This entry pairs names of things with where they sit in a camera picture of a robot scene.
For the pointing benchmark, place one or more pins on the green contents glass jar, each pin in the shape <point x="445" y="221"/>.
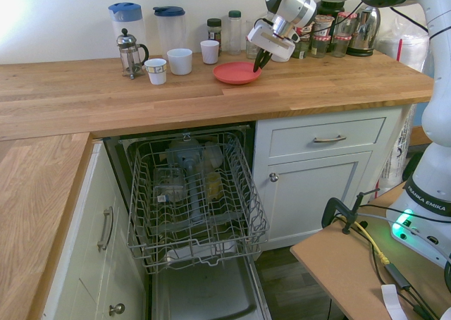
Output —
<point x="302" y="48"/>

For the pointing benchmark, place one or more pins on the tall white cup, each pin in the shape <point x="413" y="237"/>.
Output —
<point x="209" y="53"/>

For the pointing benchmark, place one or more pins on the wide white ceramic cup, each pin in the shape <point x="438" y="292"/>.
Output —
<point x="179" y="62"/>

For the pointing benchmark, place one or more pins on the steel dishwasher door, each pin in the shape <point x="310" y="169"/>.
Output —
<point x="208" y="292"/>

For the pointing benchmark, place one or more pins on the clear plastic container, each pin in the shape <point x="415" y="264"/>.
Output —
<point x="169" y="186"/>

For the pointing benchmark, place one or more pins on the coral red plastic plate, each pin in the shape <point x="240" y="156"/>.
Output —
<point x="234" y="74"/>

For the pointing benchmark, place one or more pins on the clear pitcher dark blue lid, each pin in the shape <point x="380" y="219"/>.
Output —
<point x="171" y="27"/>

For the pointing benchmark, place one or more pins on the round metal cabinet knob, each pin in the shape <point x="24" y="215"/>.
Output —
<point x="117" y="309"/>
<point x="273" y="177"/>

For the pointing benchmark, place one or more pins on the tall jar red checked lid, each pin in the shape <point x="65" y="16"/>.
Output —
<point x="347" y="24"/>

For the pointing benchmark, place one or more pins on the coffee jar black lid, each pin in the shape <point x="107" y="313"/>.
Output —
<point x="214" y="29"/>

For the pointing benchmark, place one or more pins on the wrapped white paper rolls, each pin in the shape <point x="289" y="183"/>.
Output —
<point x="408" y="48"/>

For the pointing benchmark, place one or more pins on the printed plastic bag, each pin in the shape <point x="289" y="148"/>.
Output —
<point x="396" y="158"/>

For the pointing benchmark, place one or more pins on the red and white carton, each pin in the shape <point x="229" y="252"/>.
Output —
<point x="306" y="29"/>

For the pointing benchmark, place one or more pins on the stainless steel kettle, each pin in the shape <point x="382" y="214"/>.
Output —
<point x="364" y="38"/>

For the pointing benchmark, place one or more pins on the large jar black lid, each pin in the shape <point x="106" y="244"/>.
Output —
<point x="331" y="7"/>

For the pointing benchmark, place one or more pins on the brown fibreboard robot table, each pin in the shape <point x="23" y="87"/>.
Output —
<point x="338" y="263"/>

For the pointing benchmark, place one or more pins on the empty jar red checked lid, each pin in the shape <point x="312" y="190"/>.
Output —
<point x="251" y="52"/>

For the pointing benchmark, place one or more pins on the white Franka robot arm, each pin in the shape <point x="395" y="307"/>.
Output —
<point x="437" y="87"/>

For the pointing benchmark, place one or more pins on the white cabinet door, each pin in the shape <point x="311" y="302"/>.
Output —
<point x="317" y="200"/>

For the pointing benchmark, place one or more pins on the small jar red checked lid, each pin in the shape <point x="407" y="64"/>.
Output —
<point x="341" y="47"/>
<point x="320" y="47"/>

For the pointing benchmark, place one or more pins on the white paper tag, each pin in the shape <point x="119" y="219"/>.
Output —
<point x="393" y="300"/>

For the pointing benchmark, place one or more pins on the black C-clamp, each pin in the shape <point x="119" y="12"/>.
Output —
<point x="331" y="210"/>

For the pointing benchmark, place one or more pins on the grey dishwasher spray tube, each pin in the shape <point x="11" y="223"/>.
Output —
<point x="194" y="193"/>

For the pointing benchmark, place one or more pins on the clear bottle green lid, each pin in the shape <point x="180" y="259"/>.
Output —
<point x="234" y="34"/>

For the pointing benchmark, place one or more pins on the clear pitcher light blue lid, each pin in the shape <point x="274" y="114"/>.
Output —
<point x="127" y="17"/>

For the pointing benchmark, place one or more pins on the patterned white paper cup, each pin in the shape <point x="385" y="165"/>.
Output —
<point x="155" y="72"/>

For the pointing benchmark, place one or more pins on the glass French press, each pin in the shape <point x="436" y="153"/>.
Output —
<point x="131" y="54"/>

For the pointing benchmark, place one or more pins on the yellow plastic item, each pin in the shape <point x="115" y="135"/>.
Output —
<point x="213" y="186"/>

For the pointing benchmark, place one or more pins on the white drawer front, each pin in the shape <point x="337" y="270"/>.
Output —
<point x="327" y="136"/>

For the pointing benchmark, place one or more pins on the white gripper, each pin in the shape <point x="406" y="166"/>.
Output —
<point x="273" y="43"/>

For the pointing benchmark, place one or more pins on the labelled jar red lid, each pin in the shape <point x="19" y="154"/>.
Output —
<point x="323" y="25"/>

